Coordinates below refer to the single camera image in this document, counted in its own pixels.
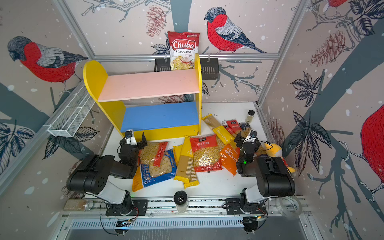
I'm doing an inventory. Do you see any yellow spaghetti pack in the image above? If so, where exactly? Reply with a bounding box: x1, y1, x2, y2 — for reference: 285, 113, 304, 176
173, 145, 200, 189
202, 114, 235, 145
174, 136, 194, 186

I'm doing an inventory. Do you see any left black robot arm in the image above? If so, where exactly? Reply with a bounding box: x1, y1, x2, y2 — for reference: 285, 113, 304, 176
66, 130, 148, 205

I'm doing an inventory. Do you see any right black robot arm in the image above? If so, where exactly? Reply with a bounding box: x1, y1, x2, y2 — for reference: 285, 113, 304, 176
237, 130, 296, 205

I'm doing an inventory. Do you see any orange pastatime pasta bag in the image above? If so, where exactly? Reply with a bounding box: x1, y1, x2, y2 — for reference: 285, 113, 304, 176
220, 142, 240, 176

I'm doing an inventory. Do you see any blue shell pasta bag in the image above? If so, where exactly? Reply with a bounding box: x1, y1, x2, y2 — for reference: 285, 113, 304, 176
132, 150, 177, 192

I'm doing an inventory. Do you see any dark spaghetti pack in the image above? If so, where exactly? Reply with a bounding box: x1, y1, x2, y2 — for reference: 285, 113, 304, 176
240, 123, 252, 136

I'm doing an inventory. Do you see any yellow plush toy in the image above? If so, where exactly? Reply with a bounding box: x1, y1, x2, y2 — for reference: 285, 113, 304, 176
261, 142, 296, 174

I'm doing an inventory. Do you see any red noodle bag left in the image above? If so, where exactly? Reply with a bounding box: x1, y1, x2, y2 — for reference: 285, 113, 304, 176
139, 142, 168, 167

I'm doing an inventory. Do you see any red spaghetti pack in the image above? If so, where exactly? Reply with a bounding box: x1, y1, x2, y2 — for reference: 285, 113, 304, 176
224, 120, 243, 137

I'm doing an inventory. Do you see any small spice bottle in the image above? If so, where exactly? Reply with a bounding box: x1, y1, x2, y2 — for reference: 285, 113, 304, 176
246, 110, 255, 124

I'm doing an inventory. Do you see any red macaroni bag centre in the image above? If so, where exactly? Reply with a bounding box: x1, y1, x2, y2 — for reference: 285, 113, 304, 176
190, 135, 222, 172

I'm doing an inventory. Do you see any yellow shelf unit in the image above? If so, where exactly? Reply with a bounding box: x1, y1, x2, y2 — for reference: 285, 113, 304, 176
83, 54, 203, 141

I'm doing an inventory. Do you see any clear tape roll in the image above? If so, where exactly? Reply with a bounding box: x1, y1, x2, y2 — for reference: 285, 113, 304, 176
276, 196, 303, 220

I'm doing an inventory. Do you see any brown sponge block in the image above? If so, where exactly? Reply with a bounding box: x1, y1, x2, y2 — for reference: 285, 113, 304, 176
63, 199, 88, 212

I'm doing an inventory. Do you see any Chuba cassava chips bag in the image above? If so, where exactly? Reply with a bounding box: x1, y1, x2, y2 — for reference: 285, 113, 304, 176
168, 31, 200, 71

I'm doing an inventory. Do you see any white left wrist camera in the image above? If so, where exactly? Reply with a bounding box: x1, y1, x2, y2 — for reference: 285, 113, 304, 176
124, 130, 137, 145

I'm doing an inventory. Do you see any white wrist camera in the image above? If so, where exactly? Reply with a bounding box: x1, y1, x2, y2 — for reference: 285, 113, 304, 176
245, 130, 258, 142
124, 130, 137, 145

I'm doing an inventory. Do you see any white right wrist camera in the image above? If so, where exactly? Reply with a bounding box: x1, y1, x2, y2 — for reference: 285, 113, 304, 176
245, 130, 258, 142

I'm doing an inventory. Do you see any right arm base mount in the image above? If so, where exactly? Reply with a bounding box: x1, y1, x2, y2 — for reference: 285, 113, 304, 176
222, 198, 267, 215

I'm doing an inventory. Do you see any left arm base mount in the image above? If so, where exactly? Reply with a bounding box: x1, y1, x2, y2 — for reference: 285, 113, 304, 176
106, 199, 149, 217

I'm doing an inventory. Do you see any white wire mesh basket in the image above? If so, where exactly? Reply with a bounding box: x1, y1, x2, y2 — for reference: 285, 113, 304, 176
48, 84, 95, 137

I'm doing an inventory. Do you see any black round camera knob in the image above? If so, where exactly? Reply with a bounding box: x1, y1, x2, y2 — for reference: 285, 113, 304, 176
174, 191, 188, 206

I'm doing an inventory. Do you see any black wall basket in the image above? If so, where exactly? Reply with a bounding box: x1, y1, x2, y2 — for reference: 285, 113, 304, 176
154, 58, 220, 80

